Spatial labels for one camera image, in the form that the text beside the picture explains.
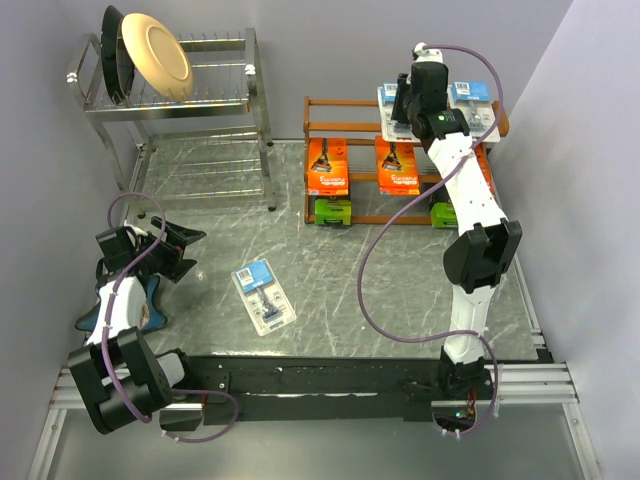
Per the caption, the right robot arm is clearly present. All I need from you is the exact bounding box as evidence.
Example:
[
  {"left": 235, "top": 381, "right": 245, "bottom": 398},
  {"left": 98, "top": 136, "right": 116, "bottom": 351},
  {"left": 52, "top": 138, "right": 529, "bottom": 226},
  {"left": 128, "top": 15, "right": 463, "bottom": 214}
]
[{"left": 392, "top": 59, "right": 522, "bottom": 398}]

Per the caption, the cream plate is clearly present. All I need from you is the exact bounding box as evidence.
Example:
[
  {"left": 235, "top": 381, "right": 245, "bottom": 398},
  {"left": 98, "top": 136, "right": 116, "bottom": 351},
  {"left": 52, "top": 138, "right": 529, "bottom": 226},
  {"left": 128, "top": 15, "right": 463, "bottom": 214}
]
[{"left": 121, "top": 13, "right": 194, "bottom": 103}]

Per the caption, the orange Fusion5 razor box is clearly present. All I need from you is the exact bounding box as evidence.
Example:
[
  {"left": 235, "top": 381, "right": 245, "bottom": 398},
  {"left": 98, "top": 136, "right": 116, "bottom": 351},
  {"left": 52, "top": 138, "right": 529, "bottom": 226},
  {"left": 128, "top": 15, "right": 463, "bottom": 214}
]
[{"left": 474, "top": 143, "right": 495, "bottom": 195}]

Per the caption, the orange razor box back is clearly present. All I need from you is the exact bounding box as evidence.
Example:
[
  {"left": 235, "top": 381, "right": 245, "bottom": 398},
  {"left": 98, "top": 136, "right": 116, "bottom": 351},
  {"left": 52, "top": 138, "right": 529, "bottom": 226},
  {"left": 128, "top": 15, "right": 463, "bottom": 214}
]
[{"left": 375, "top": 136, "right": 420, "bottom": 197}]

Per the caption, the steel dish rack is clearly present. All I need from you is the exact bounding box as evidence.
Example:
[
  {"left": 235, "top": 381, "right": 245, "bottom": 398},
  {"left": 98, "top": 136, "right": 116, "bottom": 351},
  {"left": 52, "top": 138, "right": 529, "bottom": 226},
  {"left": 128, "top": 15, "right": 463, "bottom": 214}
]
[{"left": 66, "top": 28, "right": 277, "bottom": 212}]

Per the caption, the blue razor blister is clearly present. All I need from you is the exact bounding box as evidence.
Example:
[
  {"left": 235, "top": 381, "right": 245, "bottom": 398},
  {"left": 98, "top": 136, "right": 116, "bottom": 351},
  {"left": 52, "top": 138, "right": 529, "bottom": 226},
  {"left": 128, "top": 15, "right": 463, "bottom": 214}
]
[
  {"left": 447, "top": 81, "right": 495, "bottom": 139},
  {"left": 375, "top": 82, "right": 426, "bottom": 144},
  {"left": 231, "top": 259, "right": 297, "bottom": 337}
]

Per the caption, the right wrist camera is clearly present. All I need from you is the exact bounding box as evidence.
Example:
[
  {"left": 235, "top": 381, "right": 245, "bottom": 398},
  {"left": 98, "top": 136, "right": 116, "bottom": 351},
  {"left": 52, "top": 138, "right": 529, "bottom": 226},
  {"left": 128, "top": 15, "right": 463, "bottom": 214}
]
[{"left": 412, "top": 42, "right": 444, "bottom": 64}]

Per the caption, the black plate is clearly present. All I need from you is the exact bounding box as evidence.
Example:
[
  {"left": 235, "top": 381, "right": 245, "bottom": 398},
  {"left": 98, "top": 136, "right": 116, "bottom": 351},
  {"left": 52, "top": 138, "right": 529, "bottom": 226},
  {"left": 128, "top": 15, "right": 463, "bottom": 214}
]
[{"left": 100, "top": 5, "right": 135, "bottom": 105}]

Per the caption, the wooden two-tier shelf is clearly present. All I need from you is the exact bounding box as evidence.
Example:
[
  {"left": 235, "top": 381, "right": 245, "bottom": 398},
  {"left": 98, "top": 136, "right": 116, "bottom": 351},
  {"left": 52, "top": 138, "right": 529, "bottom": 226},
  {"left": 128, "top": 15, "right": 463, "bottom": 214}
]
[{"left": 303, "top": 96, "right": 510, "bottom": 225}]

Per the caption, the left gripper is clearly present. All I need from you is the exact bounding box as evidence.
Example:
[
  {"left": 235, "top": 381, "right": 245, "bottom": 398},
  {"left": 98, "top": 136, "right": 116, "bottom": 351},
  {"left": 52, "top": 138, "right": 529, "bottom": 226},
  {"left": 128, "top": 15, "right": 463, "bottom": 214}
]
[{"left": 132, "top": 217, "right": 205, "bottom": 283}]

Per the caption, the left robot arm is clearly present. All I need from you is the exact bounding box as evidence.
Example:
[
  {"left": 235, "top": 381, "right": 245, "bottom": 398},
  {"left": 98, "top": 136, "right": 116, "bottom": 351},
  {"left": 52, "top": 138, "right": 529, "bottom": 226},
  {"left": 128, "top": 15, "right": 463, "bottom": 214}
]
[{"left": 68, "top": 216, "right": 206, "bottom": 434}]

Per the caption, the green black razor box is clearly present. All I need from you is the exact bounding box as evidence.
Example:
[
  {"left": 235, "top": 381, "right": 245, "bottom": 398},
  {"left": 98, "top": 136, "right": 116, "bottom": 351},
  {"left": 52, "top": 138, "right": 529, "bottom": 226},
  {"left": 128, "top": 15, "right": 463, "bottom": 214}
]
[
  {"left": 429, "top": 189, "right": 458, "bottom": 229},
  {"left": 314, "top": 198, "right": 352, "bottom": 226}
]

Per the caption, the blue star-shaped dish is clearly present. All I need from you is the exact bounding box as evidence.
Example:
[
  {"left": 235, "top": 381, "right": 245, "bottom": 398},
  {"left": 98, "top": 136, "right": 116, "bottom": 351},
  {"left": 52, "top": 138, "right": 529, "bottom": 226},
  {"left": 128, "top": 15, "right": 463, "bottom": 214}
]
[{"left": 74, "top": 275, "right": 168, "bottom": 333}]

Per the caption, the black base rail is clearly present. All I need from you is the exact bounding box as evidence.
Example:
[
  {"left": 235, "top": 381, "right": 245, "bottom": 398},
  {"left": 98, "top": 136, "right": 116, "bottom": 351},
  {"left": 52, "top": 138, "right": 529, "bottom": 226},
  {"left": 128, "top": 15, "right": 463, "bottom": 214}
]
[{"left": 49, "top": 352, "right": 581, "bottom": 436}]

